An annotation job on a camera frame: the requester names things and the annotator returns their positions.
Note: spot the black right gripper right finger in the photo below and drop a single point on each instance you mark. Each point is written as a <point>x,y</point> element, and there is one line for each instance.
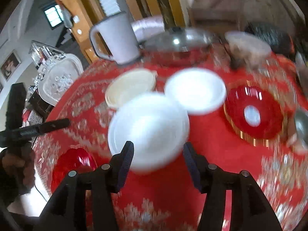
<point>250,209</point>

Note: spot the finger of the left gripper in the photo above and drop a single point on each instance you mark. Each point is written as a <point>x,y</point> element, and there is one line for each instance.
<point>45,128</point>

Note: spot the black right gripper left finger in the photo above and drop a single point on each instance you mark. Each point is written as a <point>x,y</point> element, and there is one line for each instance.
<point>66,208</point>

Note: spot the large white plate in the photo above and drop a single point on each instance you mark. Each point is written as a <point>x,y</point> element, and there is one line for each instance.
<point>157,126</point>

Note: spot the person's left hand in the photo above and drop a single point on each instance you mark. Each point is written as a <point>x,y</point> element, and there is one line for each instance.
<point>20,168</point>

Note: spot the small red glass dish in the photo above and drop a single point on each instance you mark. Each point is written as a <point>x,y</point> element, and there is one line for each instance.
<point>78,160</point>

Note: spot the white ornate chair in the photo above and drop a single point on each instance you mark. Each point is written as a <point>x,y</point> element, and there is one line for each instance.
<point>59,73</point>

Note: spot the red glass gold-rimmed dish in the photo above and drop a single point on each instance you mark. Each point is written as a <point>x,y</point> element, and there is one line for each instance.
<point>254,114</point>

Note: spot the cream shallow bowl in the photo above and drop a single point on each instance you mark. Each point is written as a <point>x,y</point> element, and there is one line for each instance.
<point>129,85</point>

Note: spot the white electric kettle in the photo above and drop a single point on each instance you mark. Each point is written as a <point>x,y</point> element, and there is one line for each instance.
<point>119,37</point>

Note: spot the white bowl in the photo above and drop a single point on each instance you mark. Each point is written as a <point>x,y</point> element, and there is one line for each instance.
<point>199,91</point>

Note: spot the pink upholstered chair back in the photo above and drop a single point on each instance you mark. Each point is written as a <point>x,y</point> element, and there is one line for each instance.
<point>148,27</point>

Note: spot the clear plastic lidded food bowl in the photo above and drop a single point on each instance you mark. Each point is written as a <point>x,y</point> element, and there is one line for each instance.
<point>248,48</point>

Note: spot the steel pot with glass lid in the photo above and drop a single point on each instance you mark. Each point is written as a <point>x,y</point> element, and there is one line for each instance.
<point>179,47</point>

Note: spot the black plastic bag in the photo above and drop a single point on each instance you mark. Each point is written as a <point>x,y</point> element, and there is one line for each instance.
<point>279,41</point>

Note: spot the wooden chair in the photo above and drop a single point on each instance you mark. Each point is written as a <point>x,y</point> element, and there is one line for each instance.
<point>216,21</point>

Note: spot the framed wall picture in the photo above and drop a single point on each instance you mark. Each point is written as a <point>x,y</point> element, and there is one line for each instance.
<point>10,64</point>

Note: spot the steel bowl with pink handle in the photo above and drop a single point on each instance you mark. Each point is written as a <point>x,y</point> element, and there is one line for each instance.
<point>297,132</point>

